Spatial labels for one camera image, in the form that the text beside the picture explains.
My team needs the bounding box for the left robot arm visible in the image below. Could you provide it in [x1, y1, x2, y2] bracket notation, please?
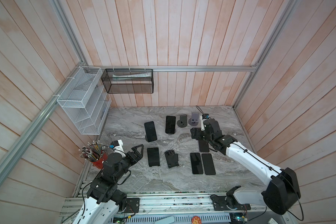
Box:
[73, 144, 144, 224]

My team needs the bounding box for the green phone back centre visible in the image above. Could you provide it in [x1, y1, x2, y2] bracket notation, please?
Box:
[165, 116, 176, 134]

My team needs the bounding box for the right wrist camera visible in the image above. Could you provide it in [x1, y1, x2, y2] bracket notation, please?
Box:
[200, 113, 211, 131]

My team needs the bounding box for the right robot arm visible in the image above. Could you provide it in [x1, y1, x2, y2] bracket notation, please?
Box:
[188, 114, 301, 215]

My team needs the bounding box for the grey round stand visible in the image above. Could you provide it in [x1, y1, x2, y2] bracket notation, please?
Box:
[177, 114, 188, 128]

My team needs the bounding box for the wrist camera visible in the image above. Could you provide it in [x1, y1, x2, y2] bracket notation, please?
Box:
[200, 113, 211, 131]
[109, 140, 126, 158]

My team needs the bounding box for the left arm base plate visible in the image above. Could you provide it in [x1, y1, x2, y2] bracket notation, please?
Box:
[119, 198, 140, 214]

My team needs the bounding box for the purple phone stand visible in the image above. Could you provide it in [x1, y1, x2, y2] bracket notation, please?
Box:
[188, 112, 200, 127]

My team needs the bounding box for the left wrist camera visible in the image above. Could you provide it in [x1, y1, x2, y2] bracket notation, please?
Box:
[109, 140, 126, 158]

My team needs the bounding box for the bundle of pencils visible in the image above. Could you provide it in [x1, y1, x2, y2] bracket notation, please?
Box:
[79, 141, 106, 162]

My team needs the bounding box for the aluminium rail front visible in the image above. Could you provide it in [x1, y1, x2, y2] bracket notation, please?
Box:
[60, 191, 292, 217]

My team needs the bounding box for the white wire mesh shelf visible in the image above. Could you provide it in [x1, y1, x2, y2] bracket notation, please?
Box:
[57, 66, 112, 135]

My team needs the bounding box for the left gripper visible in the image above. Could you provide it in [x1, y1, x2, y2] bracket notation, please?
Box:
[114, 145, 144, 182]

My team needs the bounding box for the black phone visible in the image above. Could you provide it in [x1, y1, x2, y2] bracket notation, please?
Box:
[190, 153, 203, 175]
[147, 147, 160, 167]

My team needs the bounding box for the red pencil cup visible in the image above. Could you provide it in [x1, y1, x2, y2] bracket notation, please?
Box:
[92, 152, 108, 169]

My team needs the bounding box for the black stand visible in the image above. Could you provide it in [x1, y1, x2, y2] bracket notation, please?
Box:
[164, 150, 179, 169]

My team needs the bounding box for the black mesh basket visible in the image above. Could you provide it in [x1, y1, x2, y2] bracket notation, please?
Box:
[101, 68, 154, 94]

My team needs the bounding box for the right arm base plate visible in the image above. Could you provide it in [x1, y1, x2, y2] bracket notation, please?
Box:
[210, 195, 251, 211]

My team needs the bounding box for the blue phone back left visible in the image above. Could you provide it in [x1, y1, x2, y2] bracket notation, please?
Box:
[144, 121, 157, 142]

